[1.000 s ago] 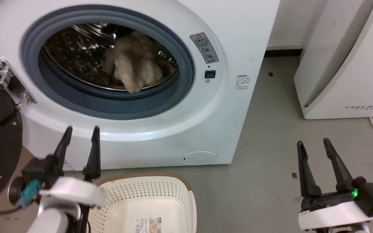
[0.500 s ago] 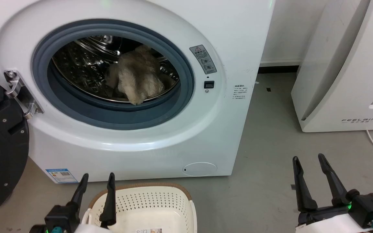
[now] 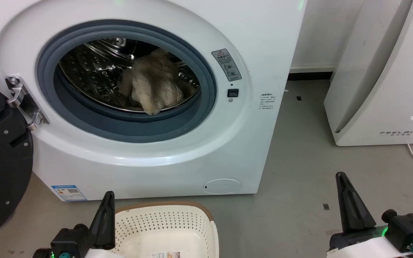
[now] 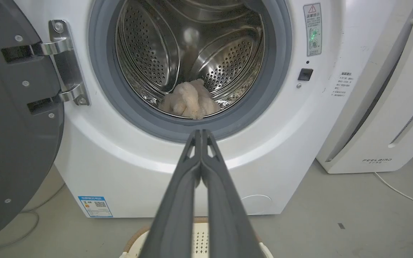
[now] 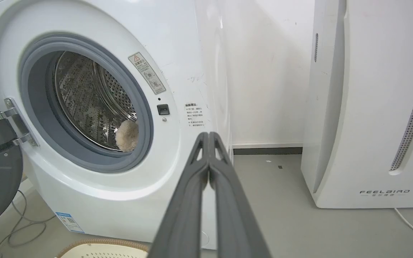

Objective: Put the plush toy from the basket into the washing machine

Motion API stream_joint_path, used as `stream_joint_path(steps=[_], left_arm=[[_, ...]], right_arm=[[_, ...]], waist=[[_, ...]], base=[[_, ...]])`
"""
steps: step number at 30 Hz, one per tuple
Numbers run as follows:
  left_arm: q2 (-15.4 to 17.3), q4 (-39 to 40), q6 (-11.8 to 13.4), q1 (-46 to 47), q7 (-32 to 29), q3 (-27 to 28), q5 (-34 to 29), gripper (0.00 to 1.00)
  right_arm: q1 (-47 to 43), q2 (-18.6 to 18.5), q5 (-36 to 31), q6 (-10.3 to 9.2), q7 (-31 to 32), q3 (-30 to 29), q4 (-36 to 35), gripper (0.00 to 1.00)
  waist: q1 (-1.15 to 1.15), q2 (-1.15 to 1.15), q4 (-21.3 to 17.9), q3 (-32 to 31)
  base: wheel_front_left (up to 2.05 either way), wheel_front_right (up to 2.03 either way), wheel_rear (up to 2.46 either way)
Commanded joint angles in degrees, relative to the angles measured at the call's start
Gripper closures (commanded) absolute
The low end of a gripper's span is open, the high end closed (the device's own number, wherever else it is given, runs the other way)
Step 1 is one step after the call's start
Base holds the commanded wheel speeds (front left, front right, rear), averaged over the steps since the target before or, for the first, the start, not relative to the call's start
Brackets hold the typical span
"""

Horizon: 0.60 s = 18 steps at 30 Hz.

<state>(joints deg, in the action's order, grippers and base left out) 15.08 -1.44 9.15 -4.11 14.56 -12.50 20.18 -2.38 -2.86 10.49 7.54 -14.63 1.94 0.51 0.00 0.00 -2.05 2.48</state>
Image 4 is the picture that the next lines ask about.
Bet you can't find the dark grey washing machine door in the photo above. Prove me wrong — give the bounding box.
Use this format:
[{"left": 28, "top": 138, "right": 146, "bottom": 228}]
[{"left": 0, "top": 0, "right": 65, "bottom": 248}]

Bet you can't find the warning label sticker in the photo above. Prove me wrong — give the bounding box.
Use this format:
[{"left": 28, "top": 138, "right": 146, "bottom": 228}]
[{"left": 303, "top": 3, "right": 323, "bottom": 57}]

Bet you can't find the white power cable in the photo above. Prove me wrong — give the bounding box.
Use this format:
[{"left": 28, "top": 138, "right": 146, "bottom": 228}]
[{"left": 373, "top": 152, "right": 413, "bottom": 206}]

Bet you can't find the thin grey floor cable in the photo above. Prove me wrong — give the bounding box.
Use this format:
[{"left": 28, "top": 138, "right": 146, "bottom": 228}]
[{"left": 0, "top": 183, "right": 66, "bottom": 250}]

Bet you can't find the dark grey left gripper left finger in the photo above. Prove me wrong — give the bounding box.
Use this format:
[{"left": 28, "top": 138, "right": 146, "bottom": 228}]
[{"left": 139, "top": 130, "right": 202, "bottom": 258}]

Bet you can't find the blue energy label sticker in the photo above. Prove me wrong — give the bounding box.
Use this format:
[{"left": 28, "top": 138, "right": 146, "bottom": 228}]
[{"left": 78, "top": 196, "right": 114, "bottom": 218}]

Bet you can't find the white front-load washing machine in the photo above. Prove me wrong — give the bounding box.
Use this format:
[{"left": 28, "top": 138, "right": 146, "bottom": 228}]
[{"left": 15, "top": 0, "right": 398, "bottom": 218}]

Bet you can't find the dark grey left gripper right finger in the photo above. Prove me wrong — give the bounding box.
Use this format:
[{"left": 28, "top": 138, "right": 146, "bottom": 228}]
[{"left": 201, "top": 130, "right": 264, "bottom": 258}]

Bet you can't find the beige towel in drum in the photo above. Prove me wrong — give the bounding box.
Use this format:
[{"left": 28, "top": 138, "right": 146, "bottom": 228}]
[{"left": 158, "top": 79, "right": 221, "bottom": 120}]

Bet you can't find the chrome door hinge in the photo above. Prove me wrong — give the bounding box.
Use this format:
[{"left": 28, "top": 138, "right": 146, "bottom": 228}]
[{"left": 40, "top": 20, "right": 90, "bottom": 106}]

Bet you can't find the white laundry basket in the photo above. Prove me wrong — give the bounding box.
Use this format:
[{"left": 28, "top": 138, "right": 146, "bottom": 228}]
[{"left": 119, "top": 217, "right": 274, "bottom": 258}]

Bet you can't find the white Feelbird appliance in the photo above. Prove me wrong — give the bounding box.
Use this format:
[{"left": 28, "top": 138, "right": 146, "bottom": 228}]
[{"left": 316, "top": 0, "right": 413, "bottom": 175}]

